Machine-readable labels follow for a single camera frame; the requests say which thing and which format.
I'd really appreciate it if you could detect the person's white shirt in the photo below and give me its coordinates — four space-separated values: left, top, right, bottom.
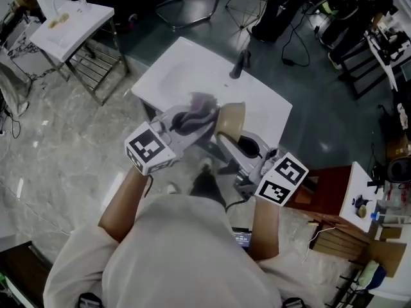
43 194 319 308

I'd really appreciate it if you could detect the tan wooden bowl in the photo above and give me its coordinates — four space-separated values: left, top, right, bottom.
216 101 247 142

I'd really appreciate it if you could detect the black round appliance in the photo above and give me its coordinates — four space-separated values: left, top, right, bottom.
387 157 411 184

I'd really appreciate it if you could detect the steel sink stand with shelf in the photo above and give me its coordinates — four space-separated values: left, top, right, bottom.
48 14 131 106

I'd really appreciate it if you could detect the person's left forearm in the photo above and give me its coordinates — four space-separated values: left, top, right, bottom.
98 168 153 243

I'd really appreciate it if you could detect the purple grey cloth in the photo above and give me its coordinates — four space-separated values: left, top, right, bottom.
175 91 222 144

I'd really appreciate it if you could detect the black curved sink faucet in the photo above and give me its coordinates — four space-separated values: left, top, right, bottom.
229 49 252 79

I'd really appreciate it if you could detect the reddish wooden cabinet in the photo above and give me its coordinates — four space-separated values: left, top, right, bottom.
282 165 354 227

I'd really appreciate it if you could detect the grey fabric bag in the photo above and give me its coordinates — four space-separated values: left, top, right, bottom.
0 62 31 117

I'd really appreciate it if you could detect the black backpack with neon stripe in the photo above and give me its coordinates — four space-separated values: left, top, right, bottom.
308 0 357 21

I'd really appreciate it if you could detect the clear plastic bin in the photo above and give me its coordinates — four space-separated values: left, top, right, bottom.
383 180 411 210

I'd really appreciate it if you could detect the black metal rack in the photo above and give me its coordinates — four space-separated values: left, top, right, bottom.
337 258 386 308

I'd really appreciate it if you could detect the black floor cable with adapter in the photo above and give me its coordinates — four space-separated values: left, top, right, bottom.
281 11 311 67

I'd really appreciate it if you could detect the light green towel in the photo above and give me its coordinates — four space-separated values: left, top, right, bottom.
358 261 378 288

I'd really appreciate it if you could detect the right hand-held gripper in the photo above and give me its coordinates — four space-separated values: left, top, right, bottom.
216 131 310 207

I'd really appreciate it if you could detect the dark blue teapot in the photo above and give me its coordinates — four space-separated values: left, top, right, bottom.
352 195 372 208

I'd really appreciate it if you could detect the white crumpled paper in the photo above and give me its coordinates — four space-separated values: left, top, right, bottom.
397 103 409 130

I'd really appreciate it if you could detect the white stone slab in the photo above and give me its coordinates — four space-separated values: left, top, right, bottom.
339 161 375 232

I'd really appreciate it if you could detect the white sink with white faucet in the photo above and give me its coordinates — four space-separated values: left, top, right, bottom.
29 0 115 62

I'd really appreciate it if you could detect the black phone screen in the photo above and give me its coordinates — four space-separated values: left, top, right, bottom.
231 226 252 250

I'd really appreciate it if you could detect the marble patterned board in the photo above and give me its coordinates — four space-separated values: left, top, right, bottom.
6 40 57 80

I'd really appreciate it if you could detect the dark brown wooden cabinet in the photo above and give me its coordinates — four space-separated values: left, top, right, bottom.
0 241 54 308

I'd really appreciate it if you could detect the white slanted table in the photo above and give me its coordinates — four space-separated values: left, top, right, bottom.
338 30 411 101

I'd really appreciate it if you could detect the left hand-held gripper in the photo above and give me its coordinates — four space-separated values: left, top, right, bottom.
124 104 222 176

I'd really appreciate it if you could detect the person's right leg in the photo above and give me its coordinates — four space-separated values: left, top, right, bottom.
188 170 226 207

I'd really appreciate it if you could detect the person's right forearm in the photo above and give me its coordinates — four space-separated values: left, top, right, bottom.
249 197 280 262

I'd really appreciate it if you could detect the black shoulder strap buckle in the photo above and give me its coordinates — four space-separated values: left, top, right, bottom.
282 296 306 308
78 293 103 308

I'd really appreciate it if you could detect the white ceramic sink basin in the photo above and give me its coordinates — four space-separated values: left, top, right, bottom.
130 36 293 147

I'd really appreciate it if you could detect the white floor cable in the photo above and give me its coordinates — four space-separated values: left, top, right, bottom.
301 226 337 264

